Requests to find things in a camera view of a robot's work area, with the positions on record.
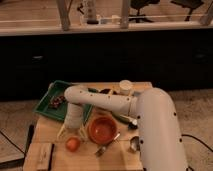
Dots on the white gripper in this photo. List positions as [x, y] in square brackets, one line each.
[73, 120]

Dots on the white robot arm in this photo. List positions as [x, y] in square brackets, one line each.
[160, 138]

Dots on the orange bowl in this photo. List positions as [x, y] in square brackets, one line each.
[102, 130]

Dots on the green plastic tray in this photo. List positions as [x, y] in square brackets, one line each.
[44, 106]

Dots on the dark red grapes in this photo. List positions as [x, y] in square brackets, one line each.
[56, 102]

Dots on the wooden block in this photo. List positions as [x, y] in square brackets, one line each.
[39, 157]

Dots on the green cucumber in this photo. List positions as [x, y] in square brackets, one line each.
[121, 118]

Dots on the dark plate with food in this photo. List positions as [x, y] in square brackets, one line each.
[108, 91]

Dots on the metal measuring cup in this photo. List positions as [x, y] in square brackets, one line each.
[134, 144]

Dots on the black brush with white handle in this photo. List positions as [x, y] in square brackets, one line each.
[133, 124]

